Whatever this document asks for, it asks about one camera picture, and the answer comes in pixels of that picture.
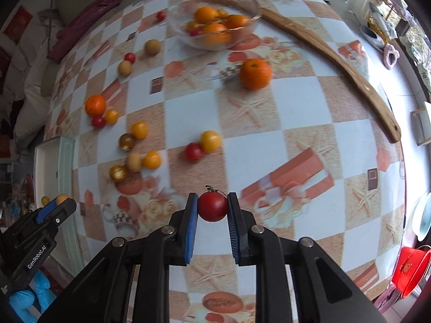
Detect large orange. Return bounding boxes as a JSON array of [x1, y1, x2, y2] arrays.
[[239, 58, 272, 91]]

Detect brown cherry tomato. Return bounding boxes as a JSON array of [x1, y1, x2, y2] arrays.
[[109, 165, 129, 183], [119, 133, 136, 150]]

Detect checkered printed tablecloth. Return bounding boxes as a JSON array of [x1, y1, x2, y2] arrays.
[[43, 0, 406, 323]]

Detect clear glass bowl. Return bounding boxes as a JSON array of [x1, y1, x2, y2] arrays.
[[167, 0, 262, 52]]

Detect large red tomato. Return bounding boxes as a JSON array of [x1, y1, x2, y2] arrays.
[[197, 186, 229, 223]]

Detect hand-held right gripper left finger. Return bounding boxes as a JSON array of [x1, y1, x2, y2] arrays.
[[37, 192, 199, 323]]

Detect white basin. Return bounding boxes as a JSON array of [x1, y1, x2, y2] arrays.
[[411, 195, 431, 243]]

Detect maroon cloth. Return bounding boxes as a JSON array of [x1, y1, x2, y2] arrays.
[[47, 0, 135, 63]]

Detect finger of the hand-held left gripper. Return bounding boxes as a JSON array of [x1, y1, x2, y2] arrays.
[[34, 197, 78, 225]]

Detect pink slippers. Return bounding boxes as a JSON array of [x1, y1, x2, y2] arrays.
[[383, 44, 400, 71]]

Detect long wooden stick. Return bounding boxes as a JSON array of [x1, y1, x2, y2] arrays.
[[187, 0, 402, 143]]

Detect person's left hand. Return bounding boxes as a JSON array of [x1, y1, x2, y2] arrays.
[[8, 270, 57, 323]]

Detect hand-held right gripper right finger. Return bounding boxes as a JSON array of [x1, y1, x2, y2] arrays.
[[227, 192, 388, 323]]

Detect red plastic bucket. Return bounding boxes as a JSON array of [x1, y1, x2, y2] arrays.
[[391, 245, 431, 299]]

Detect small orange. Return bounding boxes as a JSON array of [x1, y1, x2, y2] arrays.
[[85, 94, 107, 117]]

